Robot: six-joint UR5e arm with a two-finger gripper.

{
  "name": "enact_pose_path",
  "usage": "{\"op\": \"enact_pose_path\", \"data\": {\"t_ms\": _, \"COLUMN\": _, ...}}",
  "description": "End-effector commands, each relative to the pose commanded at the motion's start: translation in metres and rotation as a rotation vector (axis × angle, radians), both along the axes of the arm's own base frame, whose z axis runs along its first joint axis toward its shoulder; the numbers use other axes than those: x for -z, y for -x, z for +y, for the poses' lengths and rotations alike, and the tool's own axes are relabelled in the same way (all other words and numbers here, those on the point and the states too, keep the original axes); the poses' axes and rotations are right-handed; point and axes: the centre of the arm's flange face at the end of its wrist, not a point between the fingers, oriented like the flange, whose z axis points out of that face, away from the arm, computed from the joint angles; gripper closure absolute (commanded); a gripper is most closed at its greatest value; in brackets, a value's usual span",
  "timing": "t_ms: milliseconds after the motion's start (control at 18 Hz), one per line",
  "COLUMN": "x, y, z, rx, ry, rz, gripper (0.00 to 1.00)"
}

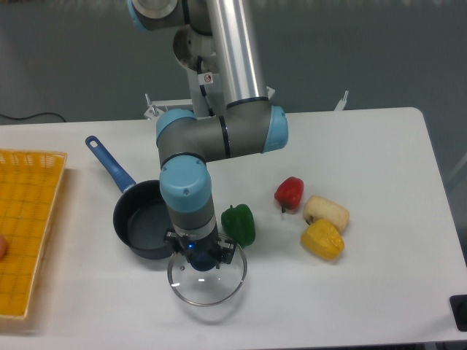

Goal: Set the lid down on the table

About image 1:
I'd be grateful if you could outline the beige bread loaf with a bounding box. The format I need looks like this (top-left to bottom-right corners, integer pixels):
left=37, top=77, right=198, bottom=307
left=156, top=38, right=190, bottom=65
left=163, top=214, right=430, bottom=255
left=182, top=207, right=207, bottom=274
left=303, top=195, right=350, bottom=233

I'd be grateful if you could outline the black cable on floor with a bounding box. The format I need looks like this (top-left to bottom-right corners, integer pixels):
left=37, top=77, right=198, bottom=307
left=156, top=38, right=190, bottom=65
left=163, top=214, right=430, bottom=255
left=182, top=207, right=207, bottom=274
left=0, top=112, right=66, bottom=123

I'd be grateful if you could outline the yellow bell pepper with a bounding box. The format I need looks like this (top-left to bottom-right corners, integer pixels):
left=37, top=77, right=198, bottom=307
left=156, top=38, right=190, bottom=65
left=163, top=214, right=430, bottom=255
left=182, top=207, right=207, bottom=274
left=300, top=219, right=344, bottom=260

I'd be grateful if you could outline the yellow woven basket tray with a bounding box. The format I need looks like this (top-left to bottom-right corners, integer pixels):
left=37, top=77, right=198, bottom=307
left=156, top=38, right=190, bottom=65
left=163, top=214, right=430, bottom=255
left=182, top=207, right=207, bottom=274
left=1, top=149, right=67, bottom=320

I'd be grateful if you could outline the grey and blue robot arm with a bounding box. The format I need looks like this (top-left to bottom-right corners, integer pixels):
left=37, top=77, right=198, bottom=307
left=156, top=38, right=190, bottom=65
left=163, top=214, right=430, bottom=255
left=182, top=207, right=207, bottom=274
left=127, top=1, right=288, bottom=271

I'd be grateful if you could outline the white table clamp bracket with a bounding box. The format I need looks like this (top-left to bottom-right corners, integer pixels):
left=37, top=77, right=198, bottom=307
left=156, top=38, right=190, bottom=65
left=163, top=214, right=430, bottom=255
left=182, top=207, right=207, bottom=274
left=334, top=90, right=349, bottom=112

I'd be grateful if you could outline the red bell pepper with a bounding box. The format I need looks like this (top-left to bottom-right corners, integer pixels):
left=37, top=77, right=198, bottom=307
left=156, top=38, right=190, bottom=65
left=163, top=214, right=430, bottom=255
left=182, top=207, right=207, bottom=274
left=274, top=176, right=304, bottom=213

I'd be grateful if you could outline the dark saucepan with blue handle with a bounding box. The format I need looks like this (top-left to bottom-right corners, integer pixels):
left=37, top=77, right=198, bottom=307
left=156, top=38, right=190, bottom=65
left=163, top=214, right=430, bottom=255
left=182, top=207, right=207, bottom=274
left=85, top=136, right=173, bottom=260

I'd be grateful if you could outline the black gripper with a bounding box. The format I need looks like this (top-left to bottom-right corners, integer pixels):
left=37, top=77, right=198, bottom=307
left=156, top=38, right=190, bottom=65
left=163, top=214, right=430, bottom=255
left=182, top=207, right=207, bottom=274
left=163, top=229, right=235, bottom=269

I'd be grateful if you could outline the green bell pepper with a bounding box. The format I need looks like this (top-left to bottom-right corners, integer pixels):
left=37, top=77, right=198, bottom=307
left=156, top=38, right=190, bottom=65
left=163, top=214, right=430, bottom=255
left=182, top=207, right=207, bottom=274
left=221, top=203, right=256, bottom=248

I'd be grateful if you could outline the glass lid with blue knob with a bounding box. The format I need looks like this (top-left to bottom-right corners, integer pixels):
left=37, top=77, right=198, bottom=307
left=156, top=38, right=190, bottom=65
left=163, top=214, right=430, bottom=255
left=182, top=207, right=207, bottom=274
left=167, top=235, right=247, bottom=307

